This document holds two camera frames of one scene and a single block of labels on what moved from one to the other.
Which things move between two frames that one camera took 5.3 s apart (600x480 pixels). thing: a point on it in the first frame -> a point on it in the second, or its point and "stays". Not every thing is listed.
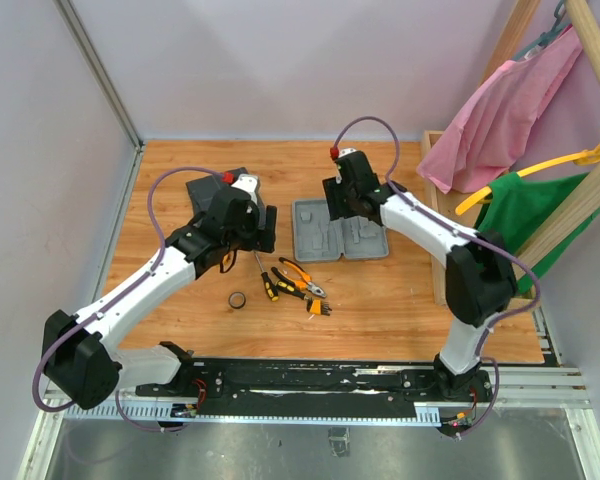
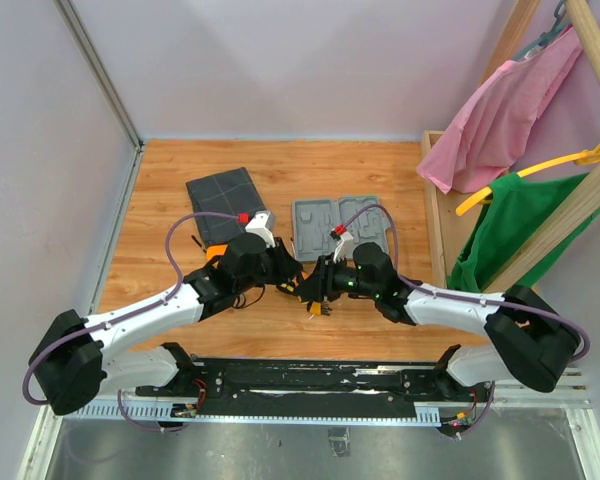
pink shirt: [492, 125] stays
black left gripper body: [249, 235] -> [272, 270]
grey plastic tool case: [316, 237] stays
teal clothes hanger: [557, 28] stays
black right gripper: [332, 189] -> [312, 288]
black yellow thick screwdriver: [285, 286] stays
